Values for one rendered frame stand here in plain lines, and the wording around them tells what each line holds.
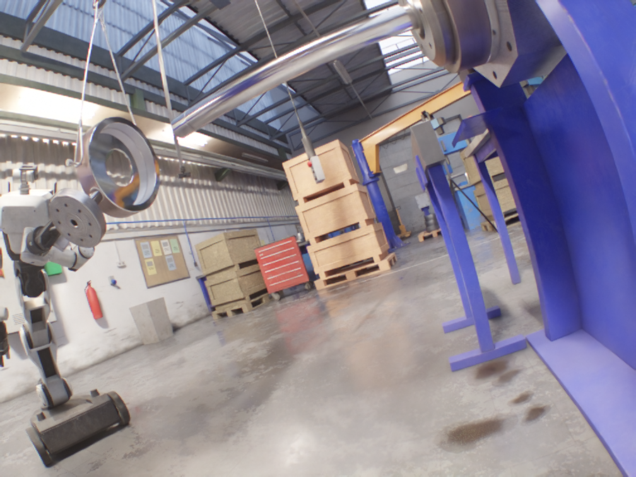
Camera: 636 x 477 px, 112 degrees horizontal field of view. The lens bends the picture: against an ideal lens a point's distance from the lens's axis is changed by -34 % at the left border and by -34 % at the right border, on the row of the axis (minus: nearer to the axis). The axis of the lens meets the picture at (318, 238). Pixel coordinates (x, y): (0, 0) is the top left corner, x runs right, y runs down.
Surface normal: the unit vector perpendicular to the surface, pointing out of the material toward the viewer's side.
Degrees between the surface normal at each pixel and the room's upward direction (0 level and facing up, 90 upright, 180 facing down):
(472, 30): 145
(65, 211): 131
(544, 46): 135
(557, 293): 90
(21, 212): 115
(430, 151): 90
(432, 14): 110
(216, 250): 90
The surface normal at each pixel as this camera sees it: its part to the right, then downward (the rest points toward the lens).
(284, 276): 0.00, -0.04
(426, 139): -0.29, 0.07
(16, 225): 0.52, 0.25
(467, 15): 0.00, 0.70
